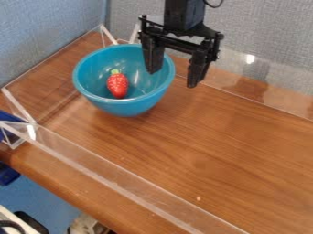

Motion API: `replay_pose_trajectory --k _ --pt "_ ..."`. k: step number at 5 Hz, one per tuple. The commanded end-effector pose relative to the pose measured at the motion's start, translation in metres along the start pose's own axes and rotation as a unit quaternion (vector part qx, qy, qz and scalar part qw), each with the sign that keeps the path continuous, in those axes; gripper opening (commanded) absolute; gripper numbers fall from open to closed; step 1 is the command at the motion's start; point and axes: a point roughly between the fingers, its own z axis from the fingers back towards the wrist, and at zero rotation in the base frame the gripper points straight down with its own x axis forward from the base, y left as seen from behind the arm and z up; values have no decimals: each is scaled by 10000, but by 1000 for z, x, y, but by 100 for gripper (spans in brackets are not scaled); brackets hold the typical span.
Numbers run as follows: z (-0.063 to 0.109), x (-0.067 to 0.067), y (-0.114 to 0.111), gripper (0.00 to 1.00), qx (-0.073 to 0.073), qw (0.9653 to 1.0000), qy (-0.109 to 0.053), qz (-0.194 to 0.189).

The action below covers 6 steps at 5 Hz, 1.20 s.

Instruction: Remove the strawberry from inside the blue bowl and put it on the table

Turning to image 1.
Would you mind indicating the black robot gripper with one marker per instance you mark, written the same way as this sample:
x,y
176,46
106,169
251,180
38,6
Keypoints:
x,y
180,29

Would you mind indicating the red toy strawberry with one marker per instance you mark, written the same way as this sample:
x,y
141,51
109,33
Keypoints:
x,y
118,84

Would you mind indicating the blue plastic bowl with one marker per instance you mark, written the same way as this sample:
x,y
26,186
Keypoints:
x,y
146,87

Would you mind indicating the white object under table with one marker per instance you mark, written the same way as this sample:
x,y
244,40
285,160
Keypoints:
x,y
87,225

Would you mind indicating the black and white equipment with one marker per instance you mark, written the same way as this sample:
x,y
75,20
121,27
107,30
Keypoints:
x,y
19,223

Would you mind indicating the clear acrylic barrier wall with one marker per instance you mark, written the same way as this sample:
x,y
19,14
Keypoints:
x,y
216,162

